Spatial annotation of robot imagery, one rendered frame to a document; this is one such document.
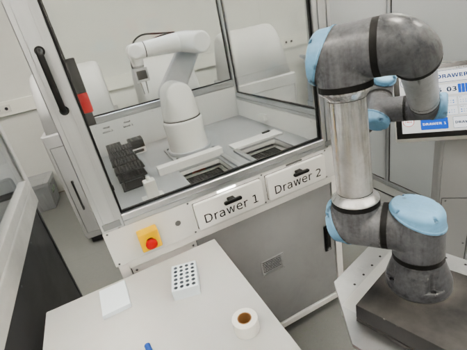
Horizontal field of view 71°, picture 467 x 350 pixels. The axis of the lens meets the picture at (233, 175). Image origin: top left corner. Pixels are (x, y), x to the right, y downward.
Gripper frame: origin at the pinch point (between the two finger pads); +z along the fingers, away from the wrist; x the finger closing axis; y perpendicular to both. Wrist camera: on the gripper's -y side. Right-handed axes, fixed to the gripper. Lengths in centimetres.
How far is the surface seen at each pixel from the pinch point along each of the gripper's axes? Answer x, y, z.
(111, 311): 6, -109, -21
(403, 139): -13.3, 11.3, 3.7
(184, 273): 1, -85, -15
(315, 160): 5.7, -17.9, 7.7
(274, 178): 10.0, -37.6, 1.6
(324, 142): 8.7, -9.9, 6.8
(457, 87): -13.9, 38.7, -3.1
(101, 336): 1, -113, -25
